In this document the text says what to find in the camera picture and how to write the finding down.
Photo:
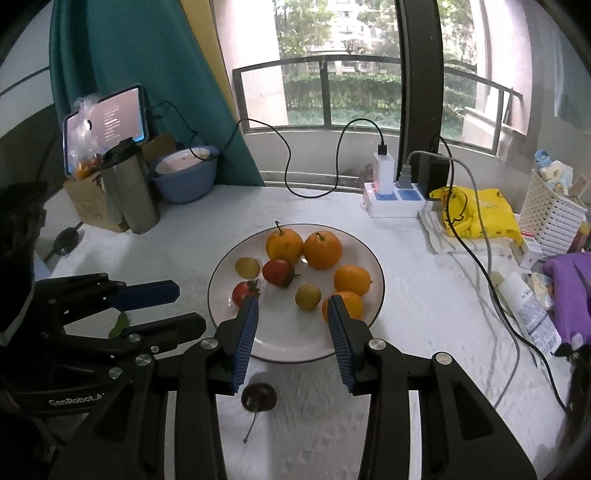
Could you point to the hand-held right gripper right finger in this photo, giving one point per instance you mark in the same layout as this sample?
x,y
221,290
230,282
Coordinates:
x,y
341,341

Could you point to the stainless steel tumbler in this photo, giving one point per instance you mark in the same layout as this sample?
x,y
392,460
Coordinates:
x,y
131,198

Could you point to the small orange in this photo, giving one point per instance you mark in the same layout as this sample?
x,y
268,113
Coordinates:
x,y
352,280
351,307

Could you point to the green leaf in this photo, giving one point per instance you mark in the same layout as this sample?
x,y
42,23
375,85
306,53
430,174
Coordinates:
x,y
119,325

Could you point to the cardboard box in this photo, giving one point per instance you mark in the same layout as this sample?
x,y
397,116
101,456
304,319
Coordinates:
x,y
87,203

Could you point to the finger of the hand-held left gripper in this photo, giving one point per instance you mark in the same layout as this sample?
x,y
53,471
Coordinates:
x,y
175,328
147,293

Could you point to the yellow curtain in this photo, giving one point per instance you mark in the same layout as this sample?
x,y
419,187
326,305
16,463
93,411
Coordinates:
x,y
220,69

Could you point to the orange with stem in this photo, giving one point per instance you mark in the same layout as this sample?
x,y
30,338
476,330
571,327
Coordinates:
x,y
284,247

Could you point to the white woven basket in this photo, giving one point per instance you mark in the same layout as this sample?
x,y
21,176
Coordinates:
x,y
554,217

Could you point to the dark cherry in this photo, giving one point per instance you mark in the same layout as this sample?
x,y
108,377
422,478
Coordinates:
x,y
261,397

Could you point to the red tomato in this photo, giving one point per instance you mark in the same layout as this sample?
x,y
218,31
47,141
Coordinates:
x,y
277,272
241,294

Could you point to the black round device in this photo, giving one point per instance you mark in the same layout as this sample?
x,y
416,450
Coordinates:
x,y
67,237

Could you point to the tablet with lit screen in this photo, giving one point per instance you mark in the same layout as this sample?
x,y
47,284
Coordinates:
x,y
120,115

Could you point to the blue bowl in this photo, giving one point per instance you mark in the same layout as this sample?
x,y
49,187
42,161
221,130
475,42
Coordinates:
x,y
184,184

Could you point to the folded white cloth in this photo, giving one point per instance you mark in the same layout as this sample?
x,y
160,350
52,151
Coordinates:
x,y
438,240

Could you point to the black power adapter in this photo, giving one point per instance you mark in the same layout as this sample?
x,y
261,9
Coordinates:
x,y
434,175

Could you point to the balcony railing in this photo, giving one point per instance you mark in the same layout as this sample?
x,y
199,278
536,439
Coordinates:
x,y
323,59

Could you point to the purple cloth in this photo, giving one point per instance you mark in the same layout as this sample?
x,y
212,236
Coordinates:
x,y
572,295

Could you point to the white tube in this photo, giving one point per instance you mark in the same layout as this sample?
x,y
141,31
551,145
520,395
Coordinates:
x,y
526,309

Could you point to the white power strip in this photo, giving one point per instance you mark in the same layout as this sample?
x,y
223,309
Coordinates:
x,y
392,205

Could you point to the green grape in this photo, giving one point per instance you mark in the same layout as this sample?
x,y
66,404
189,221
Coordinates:
x,y
247,267

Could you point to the yellow plastic bag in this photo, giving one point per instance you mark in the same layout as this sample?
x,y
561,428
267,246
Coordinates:
x,y
489,212

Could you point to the white plate with dark rim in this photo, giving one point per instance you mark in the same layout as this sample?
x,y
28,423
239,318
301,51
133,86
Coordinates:
x,y
286,337

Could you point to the grey plug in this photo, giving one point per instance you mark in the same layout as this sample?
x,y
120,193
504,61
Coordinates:
x,y
404,180

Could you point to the printed packets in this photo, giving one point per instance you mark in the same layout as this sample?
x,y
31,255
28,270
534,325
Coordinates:
x,y
556,177

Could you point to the teal curtain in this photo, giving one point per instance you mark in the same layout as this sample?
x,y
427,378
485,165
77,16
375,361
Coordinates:
x,y
152,60

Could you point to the yellow-brown longan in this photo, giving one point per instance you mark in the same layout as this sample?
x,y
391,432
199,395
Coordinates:
x,y
308,297

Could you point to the large orange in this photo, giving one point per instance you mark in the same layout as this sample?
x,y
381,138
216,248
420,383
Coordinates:
x,y
323,251

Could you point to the clear plastic bag with oranges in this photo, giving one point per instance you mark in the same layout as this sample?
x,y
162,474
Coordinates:
x,y
85,166

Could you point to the dark door frame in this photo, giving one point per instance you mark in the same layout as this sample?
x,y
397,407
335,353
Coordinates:
x,y
420,92

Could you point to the white charger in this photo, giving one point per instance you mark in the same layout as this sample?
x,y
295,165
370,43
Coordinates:
x,y
384,173

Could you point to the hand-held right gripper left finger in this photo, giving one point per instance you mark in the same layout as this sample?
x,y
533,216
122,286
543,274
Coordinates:
x,y
244,341

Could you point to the small white box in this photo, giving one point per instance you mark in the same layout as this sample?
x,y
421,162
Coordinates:
x,y
528,251

